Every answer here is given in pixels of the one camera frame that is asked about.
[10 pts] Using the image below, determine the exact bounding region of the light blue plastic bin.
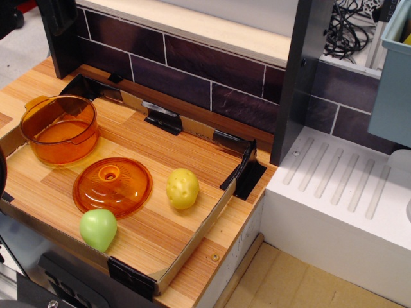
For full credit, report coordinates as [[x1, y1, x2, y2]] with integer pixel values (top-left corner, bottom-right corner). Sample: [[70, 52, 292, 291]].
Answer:
[[368, 1, 410, 147]]

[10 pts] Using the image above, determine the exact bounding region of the green toy pear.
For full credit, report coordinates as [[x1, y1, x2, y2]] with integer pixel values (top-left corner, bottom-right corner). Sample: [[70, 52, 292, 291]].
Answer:
[[80, 209, 118, 253]]

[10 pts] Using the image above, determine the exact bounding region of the dark grey post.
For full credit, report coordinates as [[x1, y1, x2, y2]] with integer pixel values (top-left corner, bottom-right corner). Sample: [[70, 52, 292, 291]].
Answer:
[[37, 0, 82, 79], [270, 0, 333, 166]]

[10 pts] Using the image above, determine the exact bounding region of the white sink drainboard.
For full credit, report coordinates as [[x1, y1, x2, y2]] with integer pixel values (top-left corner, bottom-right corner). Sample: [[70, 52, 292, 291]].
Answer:
[[261, 128, 410, 306]]

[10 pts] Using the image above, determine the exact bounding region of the orange transparent pot lid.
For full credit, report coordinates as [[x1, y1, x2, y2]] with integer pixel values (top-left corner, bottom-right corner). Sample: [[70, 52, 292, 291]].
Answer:
[[72, 157, 153, 219]]

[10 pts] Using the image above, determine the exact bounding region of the brass screw in counter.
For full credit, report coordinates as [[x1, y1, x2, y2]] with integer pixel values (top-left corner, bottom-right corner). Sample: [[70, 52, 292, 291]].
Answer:
[[211, 253, 220, 261]]

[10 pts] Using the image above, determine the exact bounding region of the black cable bundle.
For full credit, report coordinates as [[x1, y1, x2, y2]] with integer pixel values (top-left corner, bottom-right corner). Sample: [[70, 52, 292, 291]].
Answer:
[[323, 0, 376, 64]]

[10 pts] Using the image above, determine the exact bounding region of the orange transparent pot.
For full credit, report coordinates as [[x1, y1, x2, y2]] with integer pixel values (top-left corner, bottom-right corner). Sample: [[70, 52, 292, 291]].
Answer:
[[20, 95, 100, 165]]

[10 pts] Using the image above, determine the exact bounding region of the cardboard fence with black tape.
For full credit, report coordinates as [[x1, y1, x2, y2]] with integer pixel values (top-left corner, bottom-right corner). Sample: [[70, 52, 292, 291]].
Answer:
[[1, 70, 275, 307]]

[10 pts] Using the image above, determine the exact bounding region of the dark grey right post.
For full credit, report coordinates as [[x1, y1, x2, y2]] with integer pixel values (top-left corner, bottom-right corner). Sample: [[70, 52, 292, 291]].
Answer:
[[270, 0, 333, 166]]

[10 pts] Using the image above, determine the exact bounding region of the dark grey left post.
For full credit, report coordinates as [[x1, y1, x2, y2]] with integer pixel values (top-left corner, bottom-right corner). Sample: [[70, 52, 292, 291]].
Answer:
[[37, 0, 82, 79]]

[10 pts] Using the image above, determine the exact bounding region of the yellow toy potato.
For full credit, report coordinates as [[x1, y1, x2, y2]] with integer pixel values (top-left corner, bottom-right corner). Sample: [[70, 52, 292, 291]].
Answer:
[[166, 168, 200, 210]]

